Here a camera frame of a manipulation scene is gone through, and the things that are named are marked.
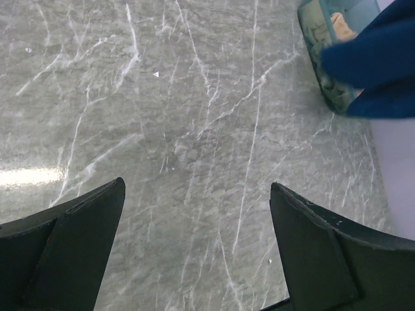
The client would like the beige garment in bin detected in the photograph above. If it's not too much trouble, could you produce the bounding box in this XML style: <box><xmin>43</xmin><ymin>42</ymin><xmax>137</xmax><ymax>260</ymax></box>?
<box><xmin>331</xmin><ymin>12</ymin><xmax>357</xmax><ymax>42</ymax></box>

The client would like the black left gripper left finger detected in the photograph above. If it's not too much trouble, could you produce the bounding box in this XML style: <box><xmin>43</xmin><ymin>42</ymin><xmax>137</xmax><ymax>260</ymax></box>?
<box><xmin>1</xmin><ymin>178</ymin><xmax>126</xmax><ymax>310</ymax></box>

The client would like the teal plastic bin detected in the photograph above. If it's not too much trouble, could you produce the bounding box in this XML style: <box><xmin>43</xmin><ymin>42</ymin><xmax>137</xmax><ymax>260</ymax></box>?
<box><xmin>297</xmin><ymin>0</ymin><xmax>380</xmax><ymax>115</ymax></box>

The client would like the blue t-shirt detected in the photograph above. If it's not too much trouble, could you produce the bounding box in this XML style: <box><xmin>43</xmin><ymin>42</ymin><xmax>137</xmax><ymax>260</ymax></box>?
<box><xmin>320</xmin><ymin>0</ymin><xmax>414</xmax><ymax>119</ymax></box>

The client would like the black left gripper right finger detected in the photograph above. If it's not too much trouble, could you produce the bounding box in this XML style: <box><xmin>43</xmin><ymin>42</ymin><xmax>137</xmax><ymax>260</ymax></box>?
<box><xmin>270</xmin><ymin>183</ymin><xmax>414</xmax><ymax>310</ymax></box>

